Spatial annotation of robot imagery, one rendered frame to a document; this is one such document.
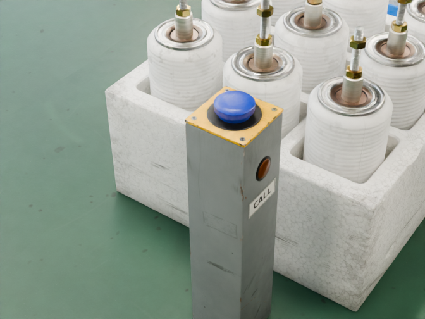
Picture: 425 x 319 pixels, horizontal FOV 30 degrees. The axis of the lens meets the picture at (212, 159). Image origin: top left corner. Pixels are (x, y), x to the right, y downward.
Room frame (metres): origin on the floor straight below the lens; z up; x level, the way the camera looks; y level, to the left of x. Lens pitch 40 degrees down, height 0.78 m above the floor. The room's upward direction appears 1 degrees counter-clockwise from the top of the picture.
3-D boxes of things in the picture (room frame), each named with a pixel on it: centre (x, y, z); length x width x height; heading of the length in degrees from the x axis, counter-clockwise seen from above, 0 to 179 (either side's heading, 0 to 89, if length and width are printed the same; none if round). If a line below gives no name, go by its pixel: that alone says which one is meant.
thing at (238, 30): (0.96, -0.04, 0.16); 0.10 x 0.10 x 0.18
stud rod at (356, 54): (0.73, -0.16, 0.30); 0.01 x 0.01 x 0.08
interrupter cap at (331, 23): (0.89, -0.13, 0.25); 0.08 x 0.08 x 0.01
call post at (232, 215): (0.62, -0.02, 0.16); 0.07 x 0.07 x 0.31; 54
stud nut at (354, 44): (0.73, -0.16, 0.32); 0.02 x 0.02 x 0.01; 78
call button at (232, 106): (0.62, -0.02, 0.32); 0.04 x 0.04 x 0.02
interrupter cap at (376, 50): (0.83, -0.23, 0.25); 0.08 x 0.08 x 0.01
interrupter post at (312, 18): (0.89, -0.13, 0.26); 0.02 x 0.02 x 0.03
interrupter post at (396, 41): (0.83, -0.23, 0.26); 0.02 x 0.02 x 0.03
